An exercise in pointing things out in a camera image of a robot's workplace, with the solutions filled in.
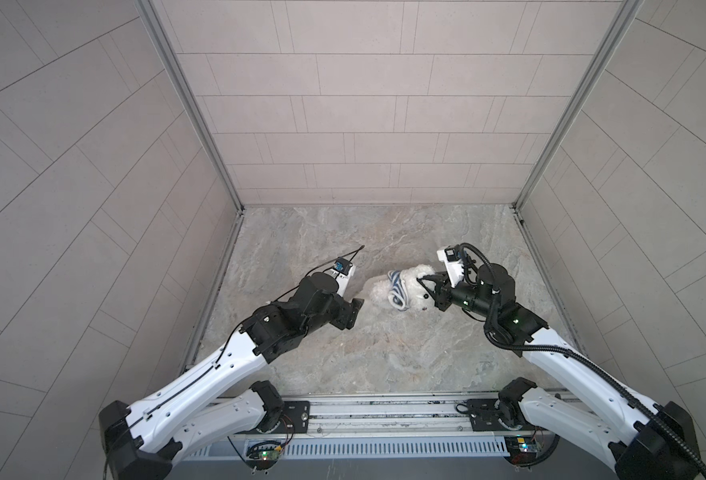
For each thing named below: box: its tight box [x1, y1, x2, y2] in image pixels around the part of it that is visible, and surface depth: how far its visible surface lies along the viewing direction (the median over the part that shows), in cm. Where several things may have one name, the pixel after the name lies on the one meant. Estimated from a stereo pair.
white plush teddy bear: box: [368, 264, 436, 311], surface depth 72 cm
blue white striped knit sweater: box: [388, 270, 409, 311], surface depth 72 cm
